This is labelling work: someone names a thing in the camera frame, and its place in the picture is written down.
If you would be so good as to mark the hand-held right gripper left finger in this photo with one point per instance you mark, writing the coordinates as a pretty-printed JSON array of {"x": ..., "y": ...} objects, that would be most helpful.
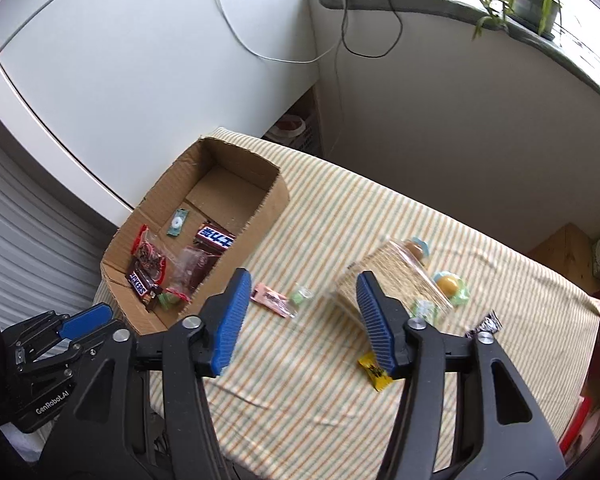
[{"x": 230, "y": 320}]

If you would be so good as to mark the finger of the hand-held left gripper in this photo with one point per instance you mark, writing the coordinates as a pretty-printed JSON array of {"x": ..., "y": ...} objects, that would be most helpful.
[
  {"x": 86, "y": 320},
  {"x": 35, "y": 335}
]

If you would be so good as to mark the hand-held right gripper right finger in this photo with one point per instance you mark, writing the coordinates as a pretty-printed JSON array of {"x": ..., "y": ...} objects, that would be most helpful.
[{"x": 375, "y": 320}]

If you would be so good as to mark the pink snack packet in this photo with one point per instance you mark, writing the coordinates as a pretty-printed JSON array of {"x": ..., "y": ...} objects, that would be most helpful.
[{"x": 270, "y": 300}]

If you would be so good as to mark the yellow snack packet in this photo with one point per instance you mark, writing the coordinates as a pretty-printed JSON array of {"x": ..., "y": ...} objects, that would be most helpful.
[{"x": 377, "y": 379}]

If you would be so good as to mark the brown chocolate bar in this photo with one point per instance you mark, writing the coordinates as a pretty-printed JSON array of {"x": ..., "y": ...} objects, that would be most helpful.
[{"x": 141, "y": 286}]

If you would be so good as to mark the clear dark red snack packet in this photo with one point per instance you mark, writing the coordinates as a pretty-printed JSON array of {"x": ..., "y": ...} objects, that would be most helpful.
[{"x": 195, "y": 265}]

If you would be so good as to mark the green candy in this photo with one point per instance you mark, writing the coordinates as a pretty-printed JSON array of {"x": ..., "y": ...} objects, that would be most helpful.
[
  {"x": 300, "y": 296},
  {"x": 167, "y": 300}
]

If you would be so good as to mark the red patterned snack packet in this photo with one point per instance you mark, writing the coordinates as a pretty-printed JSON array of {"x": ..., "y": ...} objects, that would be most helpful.
[{"x": 150, "y": 257}]

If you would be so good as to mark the black snack packet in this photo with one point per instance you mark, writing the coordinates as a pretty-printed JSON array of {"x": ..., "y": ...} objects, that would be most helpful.
[{"x": 486, "y": 324}]

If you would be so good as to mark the green packet with white circle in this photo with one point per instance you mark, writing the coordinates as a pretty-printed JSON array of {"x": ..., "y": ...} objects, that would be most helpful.
[{"x": 176, "y": 222}]

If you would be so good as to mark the cardboard box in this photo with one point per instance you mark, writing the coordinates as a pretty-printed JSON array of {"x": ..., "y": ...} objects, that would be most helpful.
[{"x": 265, "y": 210}]

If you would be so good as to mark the grey ribbed shutter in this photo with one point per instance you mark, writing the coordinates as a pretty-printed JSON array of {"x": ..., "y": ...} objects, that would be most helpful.
[{"x": 30, "y": 260}]

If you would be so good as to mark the striped tablecloth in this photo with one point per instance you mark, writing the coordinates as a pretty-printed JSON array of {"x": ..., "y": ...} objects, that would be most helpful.
[{"x": 330, "y": 410}]

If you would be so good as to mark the white cabinet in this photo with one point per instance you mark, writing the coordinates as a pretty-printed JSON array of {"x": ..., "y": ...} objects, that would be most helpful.
[{"x": 130, "y": 60}]

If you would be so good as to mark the grey stone window sill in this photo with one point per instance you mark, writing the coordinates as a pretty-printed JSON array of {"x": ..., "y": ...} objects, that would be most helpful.
[{"x": 430, "y": 2}]

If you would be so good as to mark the potted spider plant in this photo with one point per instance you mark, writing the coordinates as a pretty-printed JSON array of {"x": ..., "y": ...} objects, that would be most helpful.
[{"x": 532, "y": 5}]

